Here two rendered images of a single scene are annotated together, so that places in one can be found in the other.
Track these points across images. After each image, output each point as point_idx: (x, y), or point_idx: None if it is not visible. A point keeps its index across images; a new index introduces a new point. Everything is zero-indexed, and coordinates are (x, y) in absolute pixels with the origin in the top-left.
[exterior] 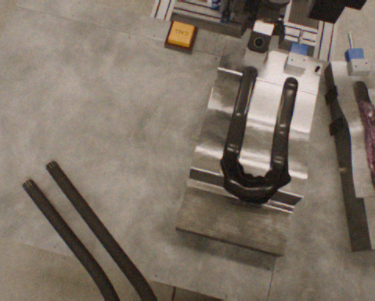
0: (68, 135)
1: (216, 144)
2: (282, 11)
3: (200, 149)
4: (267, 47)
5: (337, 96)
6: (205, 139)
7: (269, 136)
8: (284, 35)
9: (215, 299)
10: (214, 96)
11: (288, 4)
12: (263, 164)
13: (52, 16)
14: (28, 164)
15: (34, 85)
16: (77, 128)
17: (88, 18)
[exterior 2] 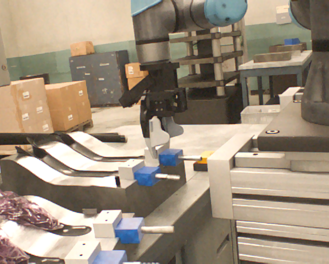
0: (142, 143)
1: (77, 137)
2: (152, 92)
3: (78, 132)
4: (121, 97)
5: (82, 214)
6: (85, 136)
7: (67, 163)
8: (139, 117)
9: None
10: (127, 150)
11: (141, 70)
12: (43, 147)
13: (242, 132)
14: (130, 138)
15: (186, 133)
16: (146, 144)
17: None
